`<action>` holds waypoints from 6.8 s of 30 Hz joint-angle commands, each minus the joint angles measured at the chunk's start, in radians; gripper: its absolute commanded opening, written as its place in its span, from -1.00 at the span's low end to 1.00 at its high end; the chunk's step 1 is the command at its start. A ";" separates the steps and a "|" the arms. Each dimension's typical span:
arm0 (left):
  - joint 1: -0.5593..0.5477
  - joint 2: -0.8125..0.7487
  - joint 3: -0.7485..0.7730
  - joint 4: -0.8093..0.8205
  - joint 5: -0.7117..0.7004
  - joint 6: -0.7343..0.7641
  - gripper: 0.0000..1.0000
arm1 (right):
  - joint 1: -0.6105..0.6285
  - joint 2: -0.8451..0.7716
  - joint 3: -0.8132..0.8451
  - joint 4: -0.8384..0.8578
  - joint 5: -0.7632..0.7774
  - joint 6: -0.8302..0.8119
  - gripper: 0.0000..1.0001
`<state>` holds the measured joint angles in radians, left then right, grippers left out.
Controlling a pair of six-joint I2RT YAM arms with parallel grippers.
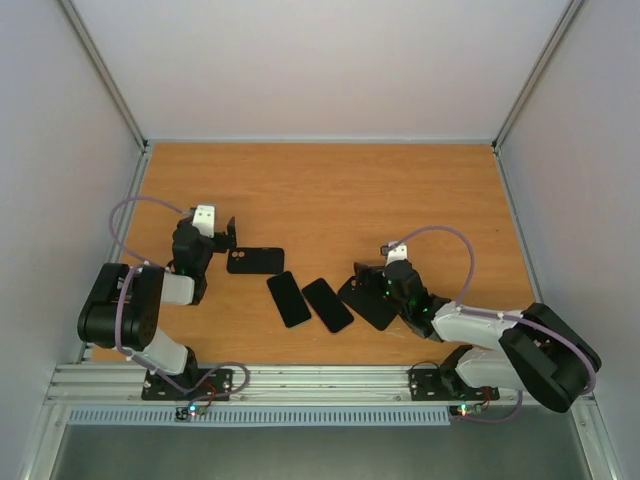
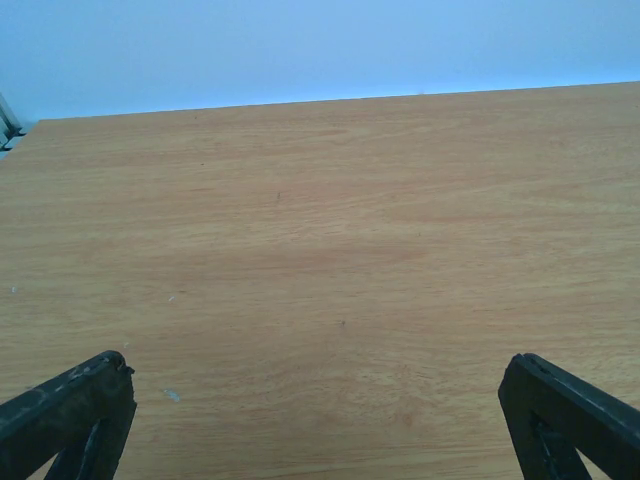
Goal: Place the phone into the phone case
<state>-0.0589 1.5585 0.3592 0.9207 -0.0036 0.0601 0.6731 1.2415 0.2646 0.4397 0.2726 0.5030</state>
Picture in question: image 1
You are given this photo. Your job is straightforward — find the grey slotted cable duct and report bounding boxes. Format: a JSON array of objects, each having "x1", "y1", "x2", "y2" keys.
[{"x1": 67, "y1": 405, "x2": 450, "y2": 428}]

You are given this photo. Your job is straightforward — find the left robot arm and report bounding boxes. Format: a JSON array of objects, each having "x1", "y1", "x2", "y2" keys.
[{"x1": 77, "y1": 211, "x2": 237, "y2": 398}]

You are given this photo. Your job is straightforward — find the pink phone black screen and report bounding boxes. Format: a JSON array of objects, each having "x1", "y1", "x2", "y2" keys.
[{"x1": 302, "y1": 278, "x2": 354, "y2": 334}]

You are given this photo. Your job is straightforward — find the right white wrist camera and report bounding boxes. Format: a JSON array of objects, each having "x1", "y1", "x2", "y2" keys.
[{"x1": 380, "y1": 242, "x2": 408, "y2": 265}]

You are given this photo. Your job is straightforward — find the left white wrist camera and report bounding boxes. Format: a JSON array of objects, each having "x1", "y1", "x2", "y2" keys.
[{"x1": 191, "y1": 204, "x2": 216, "y2": 238}]

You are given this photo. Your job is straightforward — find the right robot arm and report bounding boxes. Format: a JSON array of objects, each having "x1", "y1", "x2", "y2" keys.
[{"x1": 352, "y1": 260, "x2": 602, "y2": 413}]

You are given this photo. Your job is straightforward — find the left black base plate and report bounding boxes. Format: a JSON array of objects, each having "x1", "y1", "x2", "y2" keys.
[{"x1": 141, "y1": 369, "x2": 234, "y2": 401}]

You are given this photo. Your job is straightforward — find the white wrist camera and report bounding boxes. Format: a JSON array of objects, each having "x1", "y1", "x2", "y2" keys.
[
  {"x1": 380, "y1": 242, "x2": 408, "y2": 265},
  {"x1": 191, "y1": 204, "x2": 216, "y2": 238}
]

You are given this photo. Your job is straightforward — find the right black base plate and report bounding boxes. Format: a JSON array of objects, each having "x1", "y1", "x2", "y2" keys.
[{"x1": 407, "y1": 362, "x2": 500, "y2": 402}]

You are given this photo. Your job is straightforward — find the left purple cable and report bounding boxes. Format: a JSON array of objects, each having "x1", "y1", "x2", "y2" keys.
[{"x1": 109, "y1": 196, "x2": 250, "y2": 401}]

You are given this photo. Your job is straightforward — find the aluminium front rail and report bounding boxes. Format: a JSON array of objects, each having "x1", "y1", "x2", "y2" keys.
[{"x1": 45, "y1": 363, "x2": 596, "y2": 404}]

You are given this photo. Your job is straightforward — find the black phone case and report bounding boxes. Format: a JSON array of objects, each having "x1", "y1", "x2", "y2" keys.
[
  {"x1": 226, "y1": 247, "x2": 285, "y2": 275},
  {"x1": 338, "y1": 277, "x2": 397, "y2": 331}
]

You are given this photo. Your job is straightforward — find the dark green phone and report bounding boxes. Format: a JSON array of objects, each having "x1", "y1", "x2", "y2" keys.
[{"x1": 266, "y1": 271, "x2": 312, "y2": 329}]

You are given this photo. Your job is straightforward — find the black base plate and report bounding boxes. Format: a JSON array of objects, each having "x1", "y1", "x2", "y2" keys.
[
  {"x1": 141, "y1": 369, "x2": 234, "y2": 401},
  {"x1": 407, "y1": 362, "x2": 500, "y2": 402}
]

